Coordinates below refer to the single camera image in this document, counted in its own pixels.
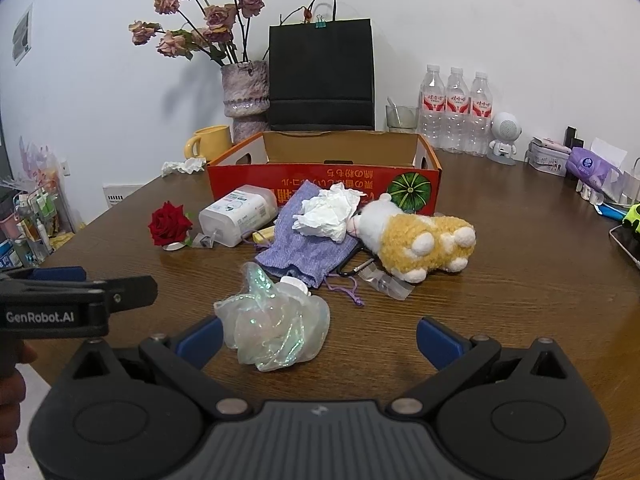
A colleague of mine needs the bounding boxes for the iridescent plastic wrap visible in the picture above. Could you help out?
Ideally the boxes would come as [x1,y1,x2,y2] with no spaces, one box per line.
[214,262,331,373]

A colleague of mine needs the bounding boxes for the red rose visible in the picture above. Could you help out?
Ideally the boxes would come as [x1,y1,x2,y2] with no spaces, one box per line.
[148,200,193,250]

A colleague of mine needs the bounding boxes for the yellow white plush toy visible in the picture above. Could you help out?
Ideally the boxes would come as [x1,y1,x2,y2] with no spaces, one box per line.
[346,193,476,284]

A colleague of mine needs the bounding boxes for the yellow eraser block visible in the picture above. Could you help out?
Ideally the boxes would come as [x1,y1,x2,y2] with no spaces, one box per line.
[252,226,276,246]

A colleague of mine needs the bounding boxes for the purple fabric pouch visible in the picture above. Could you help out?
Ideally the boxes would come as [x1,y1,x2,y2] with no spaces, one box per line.
[255,181,358,288]

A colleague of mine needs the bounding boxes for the white wet wipes container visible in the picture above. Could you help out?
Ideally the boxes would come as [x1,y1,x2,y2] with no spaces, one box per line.
[198,184,278,247]

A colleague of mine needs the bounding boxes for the white tissue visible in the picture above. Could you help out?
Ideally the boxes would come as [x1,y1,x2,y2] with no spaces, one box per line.
[292,182,366,243]

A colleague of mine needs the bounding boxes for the person's left hand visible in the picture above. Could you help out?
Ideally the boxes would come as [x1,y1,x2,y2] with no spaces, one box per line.
[0,341,39,466]

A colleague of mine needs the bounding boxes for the clear plastic packet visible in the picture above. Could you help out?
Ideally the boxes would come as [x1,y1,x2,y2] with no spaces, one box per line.
[358,263,413,301]

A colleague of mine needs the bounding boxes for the clear zip bag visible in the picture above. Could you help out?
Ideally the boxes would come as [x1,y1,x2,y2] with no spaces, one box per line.
[191,230,217,249]

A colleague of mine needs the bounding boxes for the crumpled white paper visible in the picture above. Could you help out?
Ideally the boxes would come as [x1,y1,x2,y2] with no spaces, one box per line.
[160,157,206,178]

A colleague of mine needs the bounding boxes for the yellow mug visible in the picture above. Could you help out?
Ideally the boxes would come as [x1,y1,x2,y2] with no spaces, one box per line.
[183,125,232,162]

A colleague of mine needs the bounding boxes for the red cardboard box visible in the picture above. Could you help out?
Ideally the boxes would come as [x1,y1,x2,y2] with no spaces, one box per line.
[207,130,442,216]

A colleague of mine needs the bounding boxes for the small tin box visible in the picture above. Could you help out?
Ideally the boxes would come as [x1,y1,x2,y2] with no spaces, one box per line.
[525,136,570,177]

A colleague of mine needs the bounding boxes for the neon green toy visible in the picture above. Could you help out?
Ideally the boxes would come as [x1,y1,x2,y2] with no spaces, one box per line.
[622,203,640,234]

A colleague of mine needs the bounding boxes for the purple tissue pack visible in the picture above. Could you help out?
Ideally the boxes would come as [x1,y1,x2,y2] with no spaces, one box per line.
[565,148,623,193]

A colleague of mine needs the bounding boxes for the white astronaut figurine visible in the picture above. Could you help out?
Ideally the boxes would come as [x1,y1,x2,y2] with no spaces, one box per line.
[487,112,522,166]

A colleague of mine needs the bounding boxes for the glass jar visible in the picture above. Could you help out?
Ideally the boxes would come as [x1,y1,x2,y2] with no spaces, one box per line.
[385,98,418,133]

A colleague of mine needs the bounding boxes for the water bottle left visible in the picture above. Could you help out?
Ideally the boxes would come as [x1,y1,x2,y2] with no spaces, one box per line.
[418,64,446,148]

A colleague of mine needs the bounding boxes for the water bottle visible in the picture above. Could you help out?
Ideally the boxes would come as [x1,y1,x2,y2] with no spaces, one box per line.
[418,64,446,148]
[442,67,470,153]
[465,72,494,157]

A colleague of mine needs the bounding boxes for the water bottle middle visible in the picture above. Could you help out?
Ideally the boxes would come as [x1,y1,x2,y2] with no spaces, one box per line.
[442,67,470,153]

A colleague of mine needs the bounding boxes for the purple ceramic vase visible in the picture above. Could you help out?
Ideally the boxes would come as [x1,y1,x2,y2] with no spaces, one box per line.
[221,61,270,144]

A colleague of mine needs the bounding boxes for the water bottle right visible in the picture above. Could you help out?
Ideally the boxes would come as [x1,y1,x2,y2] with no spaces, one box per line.
[465,72,494,157]

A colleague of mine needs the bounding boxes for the dried pink roses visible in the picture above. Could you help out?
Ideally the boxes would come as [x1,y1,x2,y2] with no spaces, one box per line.
[128,0,265,66]

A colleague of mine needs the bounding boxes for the black paper bag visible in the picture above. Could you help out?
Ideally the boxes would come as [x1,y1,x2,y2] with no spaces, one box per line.
[267,4,375,131]

